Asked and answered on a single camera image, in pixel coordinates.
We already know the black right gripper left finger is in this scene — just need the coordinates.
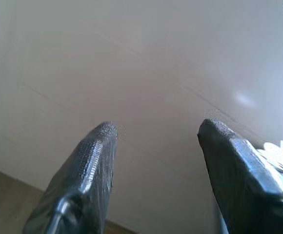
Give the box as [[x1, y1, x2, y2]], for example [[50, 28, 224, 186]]
[[24, 121, 119, 234]]

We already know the white floral plate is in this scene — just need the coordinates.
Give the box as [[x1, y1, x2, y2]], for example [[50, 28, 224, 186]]
[[256, 139, 283, 195]]

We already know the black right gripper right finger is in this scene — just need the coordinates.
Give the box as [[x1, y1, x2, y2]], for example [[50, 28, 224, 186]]
[[197, 118, 283, 234]]

